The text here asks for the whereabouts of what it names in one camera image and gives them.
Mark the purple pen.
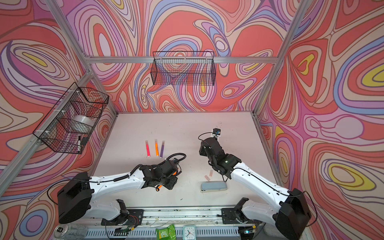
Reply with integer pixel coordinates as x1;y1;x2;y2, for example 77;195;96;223
160;141;165;158

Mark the pink highlighter pen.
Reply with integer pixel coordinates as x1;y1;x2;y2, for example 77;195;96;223
145;140;151;157

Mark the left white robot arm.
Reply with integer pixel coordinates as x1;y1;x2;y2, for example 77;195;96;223
57;155;182;226

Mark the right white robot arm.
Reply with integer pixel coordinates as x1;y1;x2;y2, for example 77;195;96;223
199;137;312;240

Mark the grey pencil case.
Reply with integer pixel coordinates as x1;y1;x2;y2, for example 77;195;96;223
200;181;228;193

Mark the green snack packet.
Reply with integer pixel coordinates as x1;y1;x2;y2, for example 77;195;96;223
156;224;177;240

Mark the small white clock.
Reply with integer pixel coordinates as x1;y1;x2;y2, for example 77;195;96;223
183;225;197;240

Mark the black marker in basket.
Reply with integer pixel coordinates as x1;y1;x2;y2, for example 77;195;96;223
77;136;82;154

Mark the silver drink can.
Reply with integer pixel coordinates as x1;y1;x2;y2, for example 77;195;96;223
54;224;88;240

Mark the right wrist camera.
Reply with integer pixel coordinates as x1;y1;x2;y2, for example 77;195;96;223
212;128;221;136

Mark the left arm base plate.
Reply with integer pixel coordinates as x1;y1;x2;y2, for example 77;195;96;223
101;209;144;227

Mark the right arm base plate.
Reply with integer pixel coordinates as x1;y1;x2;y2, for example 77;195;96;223
217;208;263;226

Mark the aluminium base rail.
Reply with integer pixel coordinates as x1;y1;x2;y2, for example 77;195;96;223
71;206;265;240

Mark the back black wire basket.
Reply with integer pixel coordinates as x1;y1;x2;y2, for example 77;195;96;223
151;51;216;86

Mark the black wire basket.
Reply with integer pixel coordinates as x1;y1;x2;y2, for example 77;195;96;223
151;51;216;86
33;83;109;155

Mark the left black wire basket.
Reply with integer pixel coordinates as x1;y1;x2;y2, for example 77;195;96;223
33;83;109;155

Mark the aluminium frame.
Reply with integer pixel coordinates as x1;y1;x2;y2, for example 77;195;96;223
1;1;299;212

